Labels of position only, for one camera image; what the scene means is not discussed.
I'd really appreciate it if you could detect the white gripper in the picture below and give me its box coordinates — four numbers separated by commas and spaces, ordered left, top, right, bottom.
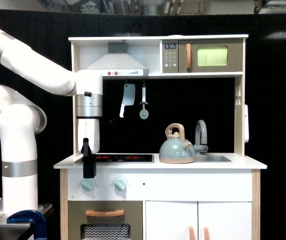
77, 118, 100, 179

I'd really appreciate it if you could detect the teal toy teapot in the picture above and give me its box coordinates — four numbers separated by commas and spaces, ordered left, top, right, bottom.
159, 123, 196, 164

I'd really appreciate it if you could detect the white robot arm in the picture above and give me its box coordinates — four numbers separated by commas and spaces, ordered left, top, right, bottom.
0, 30, 103, 216

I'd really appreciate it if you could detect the black toy stove top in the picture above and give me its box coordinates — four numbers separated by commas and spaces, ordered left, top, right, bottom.
94, 153, 154, 163

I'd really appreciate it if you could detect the left teal stove knob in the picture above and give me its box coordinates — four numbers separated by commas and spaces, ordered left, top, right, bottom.
81, 178, 96, 191

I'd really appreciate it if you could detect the teal stove knob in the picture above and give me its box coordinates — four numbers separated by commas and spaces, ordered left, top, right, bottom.
81, 178, 96, 191
113, 177, 127, 191

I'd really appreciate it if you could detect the right teal stove knob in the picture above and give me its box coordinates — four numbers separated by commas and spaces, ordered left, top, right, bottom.
113, 177, 127, 191

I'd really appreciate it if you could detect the toy oven door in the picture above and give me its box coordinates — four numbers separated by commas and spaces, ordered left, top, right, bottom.
68, 200, 143, 240

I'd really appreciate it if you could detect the toy pizza cutter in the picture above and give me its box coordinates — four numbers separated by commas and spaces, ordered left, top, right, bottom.
139, 84, 149, 120

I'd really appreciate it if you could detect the blue C-clamp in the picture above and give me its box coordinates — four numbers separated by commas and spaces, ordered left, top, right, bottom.
6, 210, 47, 240

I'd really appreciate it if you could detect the white wooden toy kitchen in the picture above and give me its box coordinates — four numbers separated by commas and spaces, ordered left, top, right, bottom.
54, 34, 267, 240

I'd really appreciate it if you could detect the toy cleaver knife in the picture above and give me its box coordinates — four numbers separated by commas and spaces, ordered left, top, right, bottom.
119, 83, 136, 118

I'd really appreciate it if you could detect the left white cabinet door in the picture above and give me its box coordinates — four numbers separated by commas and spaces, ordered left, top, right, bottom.
145, 201, 198, 240

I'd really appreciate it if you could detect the white cabinet door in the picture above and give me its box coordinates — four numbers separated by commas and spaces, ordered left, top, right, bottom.
198, 202, 252, 240
145, 201, 198, 240

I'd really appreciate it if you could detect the white toy range hood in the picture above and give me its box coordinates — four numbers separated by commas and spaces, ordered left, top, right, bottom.
86, 42, 149, 77

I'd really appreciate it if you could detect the silver toy sink basin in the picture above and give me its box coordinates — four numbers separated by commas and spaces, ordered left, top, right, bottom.
195, 155, 231, 163

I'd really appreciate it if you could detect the grey toy faucet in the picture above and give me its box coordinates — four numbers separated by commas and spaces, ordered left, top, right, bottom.
194, 120, 208, 153

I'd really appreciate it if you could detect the right white cabinet door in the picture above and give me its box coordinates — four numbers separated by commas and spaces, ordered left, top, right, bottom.
198, 202, 252, 240

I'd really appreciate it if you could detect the toy microwave with green window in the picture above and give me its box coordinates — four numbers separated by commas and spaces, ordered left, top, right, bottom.
162, 39, 243, 73

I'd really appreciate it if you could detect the white side-mounted toy phone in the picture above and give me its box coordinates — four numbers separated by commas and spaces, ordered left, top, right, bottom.
244, 104, 250, 143

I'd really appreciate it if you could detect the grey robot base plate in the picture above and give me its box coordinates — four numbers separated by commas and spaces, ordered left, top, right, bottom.
0, 203, 53, 230

